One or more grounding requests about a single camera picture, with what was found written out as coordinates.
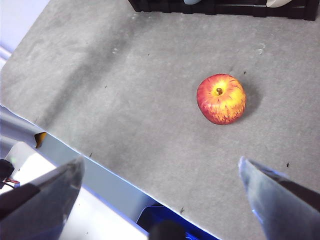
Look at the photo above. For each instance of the black plate rack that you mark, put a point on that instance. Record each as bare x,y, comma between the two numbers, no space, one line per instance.
225,10

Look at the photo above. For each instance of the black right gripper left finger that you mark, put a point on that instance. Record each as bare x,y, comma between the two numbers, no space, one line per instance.
45,207

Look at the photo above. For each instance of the blue box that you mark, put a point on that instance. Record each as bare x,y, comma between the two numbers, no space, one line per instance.
155,215

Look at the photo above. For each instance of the black rounded object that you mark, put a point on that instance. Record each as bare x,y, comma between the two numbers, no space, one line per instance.
167,231

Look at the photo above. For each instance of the white cabinet surface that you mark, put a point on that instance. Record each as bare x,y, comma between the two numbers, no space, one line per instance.
100,220

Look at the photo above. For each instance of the red yellow apple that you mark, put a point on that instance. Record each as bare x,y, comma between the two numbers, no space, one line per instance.
220,105

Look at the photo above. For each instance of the beige plate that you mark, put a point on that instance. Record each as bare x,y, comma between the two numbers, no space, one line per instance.
277,3

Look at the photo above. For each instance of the small orange tag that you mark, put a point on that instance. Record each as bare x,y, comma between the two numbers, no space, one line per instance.
40,139

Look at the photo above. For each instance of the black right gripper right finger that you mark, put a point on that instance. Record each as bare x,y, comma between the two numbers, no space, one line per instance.
282,207

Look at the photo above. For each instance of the blue plate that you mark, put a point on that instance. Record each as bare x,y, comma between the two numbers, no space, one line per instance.
191,1

